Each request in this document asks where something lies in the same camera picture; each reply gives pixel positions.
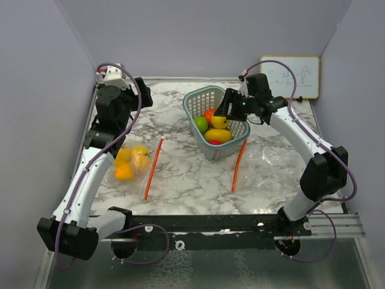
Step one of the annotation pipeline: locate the yellow apple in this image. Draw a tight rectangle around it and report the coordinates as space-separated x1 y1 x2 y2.
211 115 229 129

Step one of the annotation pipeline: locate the yellow bell pepper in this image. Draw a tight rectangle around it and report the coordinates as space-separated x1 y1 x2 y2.
114 147 131 166

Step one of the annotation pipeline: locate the clear zip bag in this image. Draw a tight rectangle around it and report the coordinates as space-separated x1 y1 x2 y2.
231 140 304 193
102 135 165 200

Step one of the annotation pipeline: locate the small whiteboard with writing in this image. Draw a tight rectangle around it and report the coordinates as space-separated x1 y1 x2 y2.
260 55 320 99

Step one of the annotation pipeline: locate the orange tangerine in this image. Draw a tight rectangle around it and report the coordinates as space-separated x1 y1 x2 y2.
131 155 151 176

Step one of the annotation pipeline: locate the yellow mango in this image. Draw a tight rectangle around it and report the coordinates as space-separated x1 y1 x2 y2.
204 129 233 143

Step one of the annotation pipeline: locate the green apple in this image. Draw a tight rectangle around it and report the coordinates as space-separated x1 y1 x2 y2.
194 116 209 134

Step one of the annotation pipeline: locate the orange bell pepper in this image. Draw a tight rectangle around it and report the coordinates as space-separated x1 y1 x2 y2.
114 163 135 181

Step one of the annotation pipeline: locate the blue plastic basket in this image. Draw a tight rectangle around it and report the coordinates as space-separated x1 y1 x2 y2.
183 85 250 161

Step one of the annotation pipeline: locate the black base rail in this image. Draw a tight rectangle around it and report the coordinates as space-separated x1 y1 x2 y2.
109 214 311 251

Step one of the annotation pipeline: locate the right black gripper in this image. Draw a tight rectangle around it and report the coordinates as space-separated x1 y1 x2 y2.
214 88 257 122

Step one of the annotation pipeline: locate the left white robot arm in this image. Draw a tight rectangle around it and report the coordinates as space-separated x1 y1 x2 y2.
37 78 153 260

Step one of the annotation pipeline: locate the yellow pear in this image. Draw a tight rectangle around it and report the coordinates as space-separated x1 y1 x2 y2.
131 145 150 157

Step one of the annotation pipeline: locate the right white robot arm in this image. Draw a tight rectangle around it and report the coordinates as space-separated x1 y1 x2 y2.
214 73 348 235

